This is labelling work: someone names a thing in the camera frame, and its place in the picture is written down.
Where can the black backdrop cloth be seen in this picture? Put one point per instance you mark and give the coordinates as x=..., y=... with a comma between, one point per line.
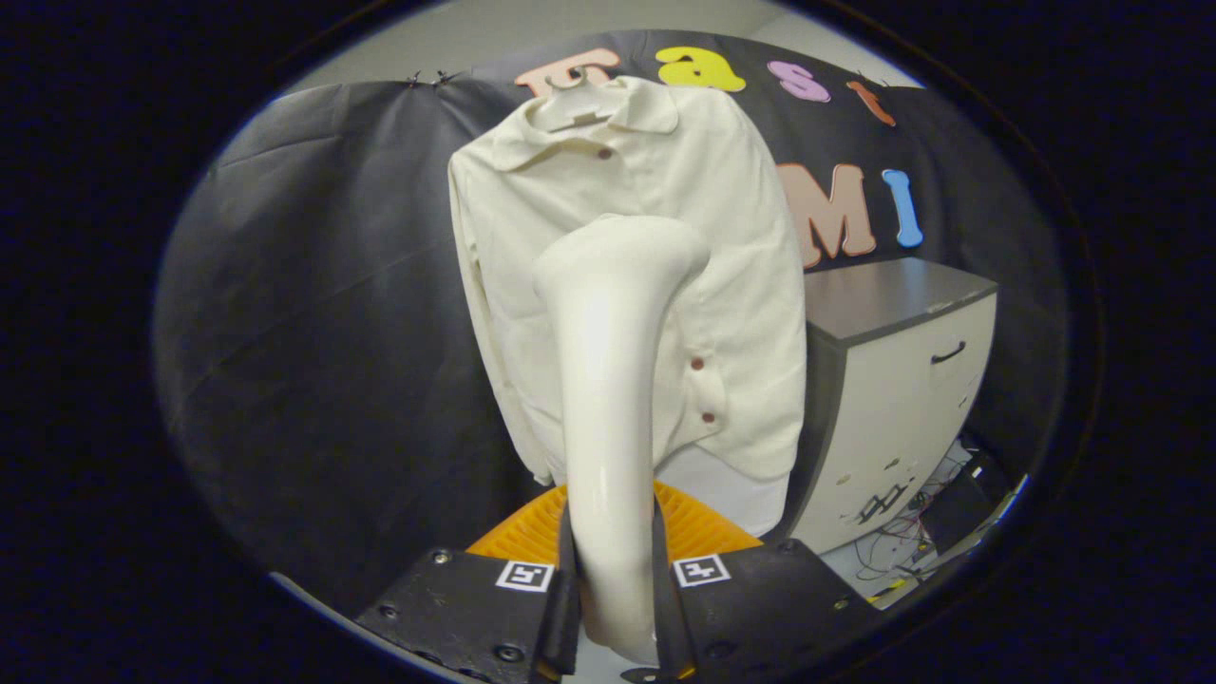
x=323, y=332

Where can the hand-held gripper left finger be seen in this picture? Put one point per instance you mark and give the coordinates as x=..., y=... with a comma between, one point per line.
x=456, y=608

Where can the white clothes hanger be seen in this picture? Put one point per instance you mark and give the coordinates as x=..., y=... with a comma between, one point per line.
x=581, y=106

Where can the white cabinet with grey top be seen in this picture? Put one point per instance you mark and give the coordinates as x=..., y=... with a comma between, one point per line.
x=883, y=408

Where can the black box device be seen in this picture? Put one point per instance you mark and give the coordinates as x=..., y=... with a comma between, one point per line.
x=964, y=499

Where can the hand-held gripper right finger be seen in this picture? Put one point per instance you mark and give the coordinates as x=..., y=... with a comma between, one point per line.
x=769, y=608

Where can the cream button-up shirt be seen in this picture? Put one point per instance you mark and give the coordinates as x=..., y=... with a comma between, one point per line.
x=741, y=285

